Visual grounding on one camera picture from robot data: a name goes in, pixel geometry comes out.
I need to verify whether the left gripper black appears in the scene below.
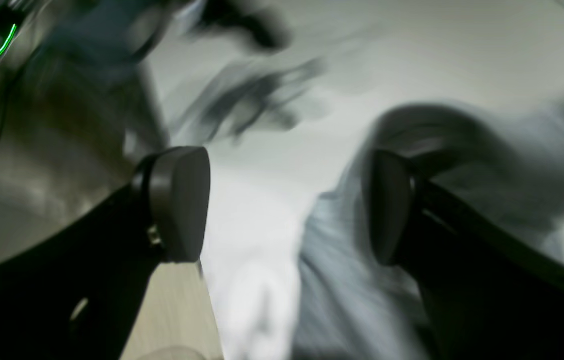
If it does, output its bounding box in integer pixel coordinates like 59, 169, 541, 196
182, 0, 292, 51

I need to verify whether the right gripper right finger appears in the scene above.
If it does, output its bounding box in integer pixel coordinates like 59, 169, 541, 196
368, 150, 564, 360

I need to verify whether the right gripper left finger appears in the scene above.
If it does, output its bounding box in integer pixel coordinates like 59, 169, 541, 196
0, 146, 211, 360

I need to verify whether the grey t-shirt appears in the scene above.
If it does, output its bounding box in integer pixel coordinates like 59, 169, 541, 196
289, 100, 564, 360

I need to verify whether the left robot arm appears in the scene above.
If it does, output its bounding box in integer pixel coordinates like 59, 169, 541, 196
0, 0, 290, 137

